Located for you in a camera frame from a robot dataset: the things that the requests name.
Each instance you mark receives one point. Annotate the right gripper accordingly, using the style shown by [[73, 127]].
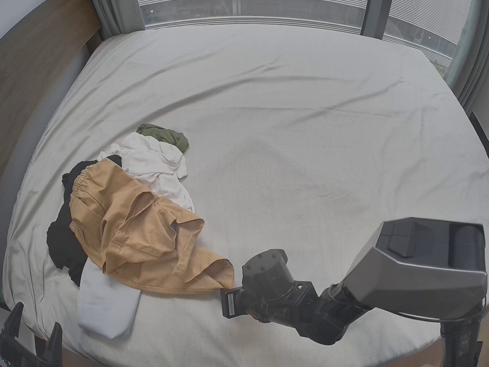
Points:
[[238, 302]]

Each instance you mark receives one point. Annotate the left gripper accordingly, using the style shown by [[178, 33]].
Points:
[[15, 354]]

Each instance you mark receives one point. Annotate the black garment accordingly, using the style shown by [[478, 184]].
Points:
[[63, 235]]

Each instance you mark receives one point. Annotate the grey-green curtain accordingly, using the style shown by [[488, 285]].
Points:
[[472, 52], [110, 6]]

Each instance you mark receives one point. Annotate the olive green garment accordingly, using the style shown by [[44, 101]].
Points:
[[164, 134]]

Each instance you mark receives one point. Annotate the tan shorts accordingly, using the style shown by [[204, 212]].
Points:
[[133, 235]]

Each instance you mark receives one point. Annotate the white garment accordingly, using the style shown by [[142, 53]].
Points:
[[152, 163]]

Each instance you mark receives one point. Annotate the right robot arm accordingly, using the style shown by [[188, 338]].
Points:
[[412, 273]]

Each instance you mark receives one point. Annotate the bed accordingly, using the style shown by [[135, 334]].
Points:
[[286, 109]]

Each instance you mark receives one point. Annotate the pale blue garment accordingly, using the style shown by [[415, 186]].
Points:
[[107, 304]]

